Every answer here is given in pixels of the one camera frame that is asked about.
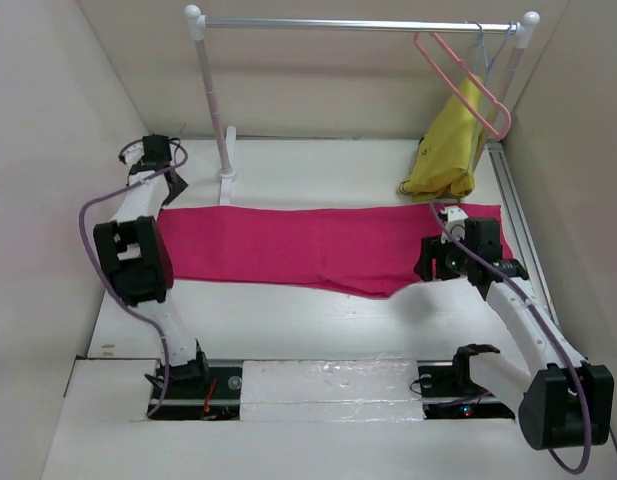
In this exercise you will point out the white and silver clothes rack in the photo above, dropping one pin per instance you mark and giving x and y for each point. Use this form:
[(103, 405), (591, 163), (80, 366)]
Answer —
[(496, 123)]

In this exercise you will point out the yellow garment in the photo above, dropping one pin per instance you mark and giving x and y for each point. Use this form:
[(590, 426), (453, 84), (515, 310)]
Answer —
[(444, 163)]

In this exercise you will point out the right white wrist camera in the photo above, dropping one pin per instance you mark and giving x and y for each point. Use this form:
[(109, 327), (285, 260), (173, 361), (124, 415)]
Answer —
[(453, 220)]

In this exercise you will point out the pink trousers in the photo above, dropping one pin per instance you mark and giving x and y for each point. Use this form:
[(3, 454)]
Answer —
[(368, 252)]

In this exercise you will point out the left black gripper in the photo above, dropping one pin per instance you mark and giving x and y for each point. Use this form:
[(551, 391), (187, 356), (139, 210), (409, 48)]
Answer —
[(176, 192)]

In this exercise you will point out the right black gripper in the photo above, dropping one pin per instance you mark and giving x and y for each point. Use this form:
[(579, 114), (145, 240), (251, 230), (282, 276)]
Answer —
[(433, 248)]

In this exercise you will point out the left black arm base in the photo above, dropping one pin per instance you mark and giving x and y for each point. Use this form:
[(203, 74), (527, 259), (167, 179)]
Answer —
[(202, 390)]

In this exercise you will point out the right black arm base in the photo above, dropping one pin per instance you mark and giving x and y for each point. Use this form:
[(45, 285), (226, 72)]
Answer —
[(448, 392)]

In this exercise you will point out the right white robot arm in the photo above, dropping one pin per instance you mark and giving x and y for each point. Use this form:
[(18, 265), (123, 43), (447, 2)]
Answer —
[(560, 399)]

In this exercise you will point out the light blue plastic hanger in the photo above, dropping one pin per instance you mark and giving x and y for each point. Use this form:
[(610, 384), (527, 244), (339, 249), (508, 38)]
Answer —
[(481, 51)]

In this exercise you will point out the aluminium rail right side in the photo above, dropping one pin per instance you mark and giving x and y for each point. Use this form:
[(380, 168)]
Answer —
[(520, 228)]

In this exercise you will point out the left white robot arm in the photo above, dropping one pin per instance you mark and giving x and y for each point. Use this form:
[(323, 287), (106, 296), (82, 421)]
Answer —
[(134, 259)]

